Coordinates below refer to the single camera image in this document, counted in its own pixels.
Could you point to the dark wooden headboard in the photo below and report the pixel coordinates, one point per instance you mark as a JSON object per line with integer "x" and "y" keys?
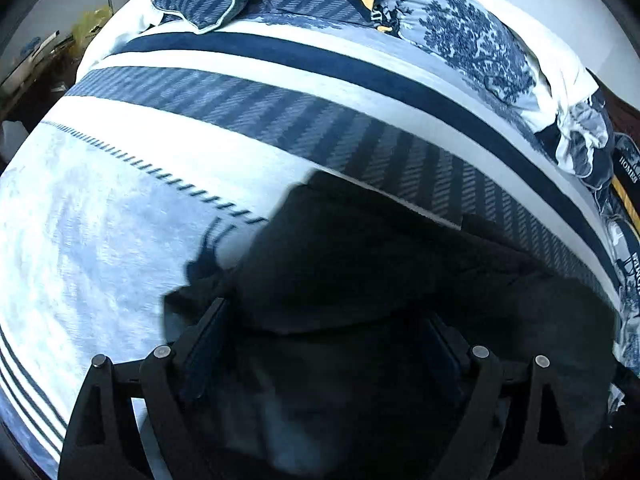
{"x": 617, "y": 105}

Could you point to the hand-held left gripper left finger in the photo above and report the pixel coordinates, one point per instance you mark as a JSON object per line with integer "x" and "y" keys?
{"x": 205, "y": 355}

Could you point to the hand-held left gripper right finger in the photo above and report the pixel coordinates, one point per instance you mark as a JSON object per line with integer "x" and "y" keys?
{"x": 442, "y": 355}

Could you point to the blue white printed quilt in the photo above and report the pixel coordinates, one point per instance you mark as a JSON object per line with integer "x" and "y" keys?
{"x": 480, "y": 45}

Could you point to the blue white printed bed sheet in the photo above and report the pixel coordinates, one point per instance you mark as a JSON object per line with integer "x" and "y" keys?
{"x": 200, "y": 160}

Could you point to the black puffer jacket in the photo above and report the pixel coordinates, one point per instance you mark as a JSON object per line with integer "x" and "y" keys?
{"x": 380, "y": 270}

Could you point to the dark wooden side table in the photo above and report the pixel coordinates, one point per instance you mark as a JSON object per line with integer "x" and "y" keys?
{"x": 37, "y": 75}

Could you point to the yellow plastic bag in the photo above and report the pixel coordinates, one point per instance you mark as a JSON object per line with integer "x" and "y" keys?
{"x": 92, "y": 25}

